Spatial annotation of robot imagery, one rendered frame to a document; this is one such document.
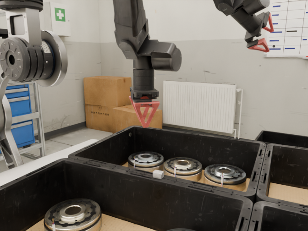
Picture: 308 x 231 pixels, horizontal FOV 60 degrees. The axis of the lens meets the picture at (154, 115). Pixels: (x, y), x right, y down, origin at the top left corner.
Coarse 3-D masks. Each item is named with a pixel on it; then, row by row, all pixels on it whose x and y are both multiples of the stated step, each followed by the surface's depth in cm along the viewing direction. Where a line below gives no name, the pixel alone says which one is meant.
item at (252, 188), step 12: (120, 132) 77; (168, 132) 78; (180, 132) 77; (96, 144) 67; (264, 144) 67; (72, 156) 59; (120, 168) 53; (132, 168) 53; (180, 180) 48; (252, 180) 48; (228, 192) 44; (240, 192) 44; (252, 192) 44
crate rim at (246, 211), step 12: (48, 168) 53; (96, 168) 53; (108, 168) 53; (24, 180) 49; (144, 180) 49; (156, 180) 48; (168, 180) 48; (0, 192) 45; (204, 192) 44; (216, 192) 44; (252, 204) 40; (240, 216) 37; (240, 228) 37
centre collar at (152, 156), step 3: (144, 153) 78; (147, 153) 78; (138, 156) 76; (141, 156) 77; (150, 156) 77; (153, 156) 76; (141, 159) 74; (144, 159) 74; (147, 159) 74; (150, 159) 74
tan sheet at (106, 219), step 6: (102, 216) 54; (108, 216) 54; (42, 222) 52; (102, 222) 52; (108, 222) 52; (114, 222) 52; (120, 222) 52; (126, 222) 52; (30, 228) 50; (36, 228) 50; (42, 228) 50; (102, 228) 50; (108, 228) 50; (114, 228) 50; (120, 228) 50; (126, 228) 50; (132, 228) 50; (138, 228) 50; (144, 228) 50
